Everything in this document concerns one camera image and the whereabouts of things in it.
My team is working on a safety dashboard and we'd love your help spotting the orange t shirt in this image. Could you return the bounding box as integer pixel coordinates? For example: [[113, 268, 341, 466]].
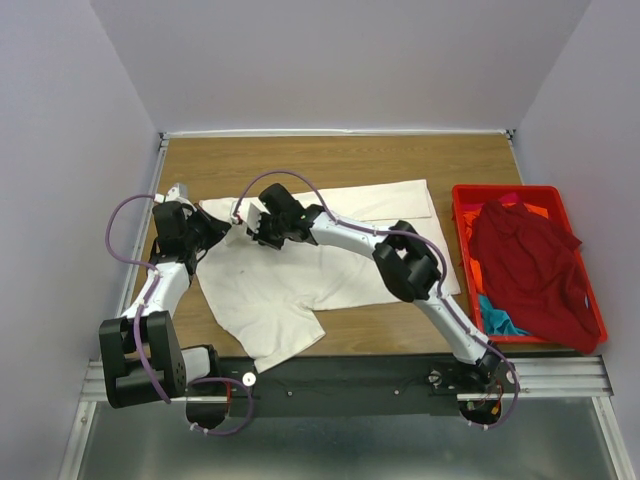
[[462, 192, 549, 295]]

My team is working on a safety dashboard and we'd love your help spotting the dark red t shirt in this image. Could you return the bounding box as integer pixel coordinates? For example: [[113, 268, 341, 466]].
[[469, 200, 600, 354]]

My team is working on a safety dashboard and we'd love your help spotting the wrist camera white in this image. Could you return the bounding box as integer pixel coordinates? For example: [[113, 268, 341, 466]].
[[153, 183, 194, 207], [225, 200, 262, 244]]

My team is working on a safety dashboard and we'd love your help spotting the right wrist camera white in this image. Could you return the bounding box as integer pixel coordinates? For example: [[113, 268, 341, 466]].
[[225, 200, 262, 244]]

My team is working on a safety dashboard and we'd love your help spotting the teal t shirt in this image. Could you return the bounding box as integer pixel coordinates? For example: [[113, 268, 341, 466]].
[[478, 295, 529, 336]]

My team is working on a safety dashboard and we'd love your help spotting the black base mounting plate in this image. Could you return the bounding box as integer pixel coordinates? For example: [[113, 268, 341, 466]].
[[186, 354, 519, 430]]

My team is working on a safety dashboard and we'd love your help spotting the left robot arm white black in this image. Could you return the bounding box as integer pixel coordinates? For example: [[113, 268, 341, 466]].
[[99, 194, 230, 408]]

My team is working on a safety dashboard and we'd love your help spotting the red plastic bin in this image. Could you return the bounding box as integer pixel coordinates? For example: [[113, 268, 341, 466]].
[[451, 183, 609, 347]]

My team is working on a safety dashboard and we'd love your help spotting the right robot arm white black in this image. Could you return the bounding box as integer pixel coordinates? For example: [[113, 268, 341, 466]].
[[247, 183, 503, 392]]

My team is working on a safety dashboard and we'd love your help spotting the white t shirt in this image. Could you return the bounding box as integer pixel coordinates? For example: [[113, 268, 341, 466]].
[[196, 180, 449, 372]]

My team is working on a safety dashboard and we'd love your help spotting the aluminium table frame rail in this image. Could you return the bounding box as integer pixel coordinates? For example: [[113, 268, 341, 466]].
[[58, 132, 169, 479]]

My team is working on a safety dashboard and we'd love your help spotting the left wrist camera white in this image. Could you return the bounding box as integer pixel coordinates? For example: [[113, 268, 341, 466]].
[[153, 183, 194, 207]]

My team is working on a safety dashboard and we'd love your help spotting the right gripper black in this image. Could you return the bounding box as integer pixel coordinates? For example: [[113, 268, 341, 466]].
[[245, 211, 288, 252]]

